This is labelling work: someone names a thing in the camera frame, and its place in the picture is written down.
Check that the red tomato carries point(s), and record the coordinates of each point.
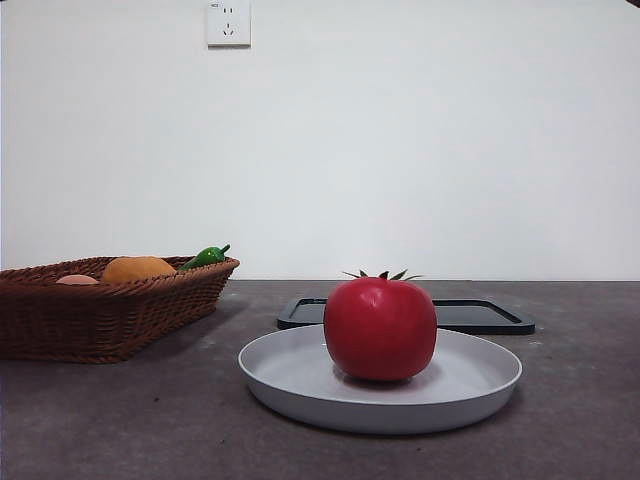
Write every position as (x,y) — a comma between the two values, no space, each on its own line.
(380,330)

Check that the green pepper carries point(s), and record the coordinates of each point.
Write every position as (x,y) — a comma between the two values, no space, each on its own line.
(205,258)

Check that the white round plate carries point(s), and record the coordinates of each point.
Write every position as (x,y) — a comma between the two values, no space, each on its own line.
(290,380)

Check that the dark rectangular tray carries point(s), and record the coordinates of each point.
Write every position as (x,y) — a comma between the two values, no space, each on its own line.
(475,317)

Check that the orange round fruit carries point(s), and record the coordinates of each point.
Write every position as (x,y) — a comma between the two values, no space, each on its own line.
(137,270)

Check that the brown wicker basket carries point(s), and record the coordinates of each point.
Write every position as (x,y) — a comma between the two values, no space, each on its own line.
(100,320)

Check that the pink egg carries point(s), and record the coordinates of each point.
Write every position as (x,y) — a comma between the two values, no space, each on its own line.
(77,280)

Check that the white wall socket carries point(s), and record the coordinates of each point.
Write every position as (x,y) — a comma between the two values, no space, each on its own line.
(229,25)

